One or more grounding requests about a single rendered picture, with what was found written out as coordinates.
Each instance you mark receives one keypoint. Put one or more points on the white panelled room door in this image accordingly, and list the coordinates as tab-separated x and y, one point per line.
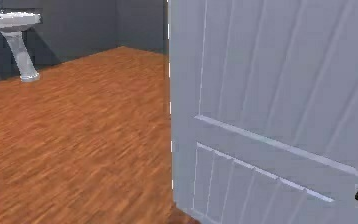
270	100

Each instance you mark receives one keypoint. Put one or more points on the white pedestal sink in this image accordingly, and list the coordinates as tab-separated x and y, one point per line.
19	50

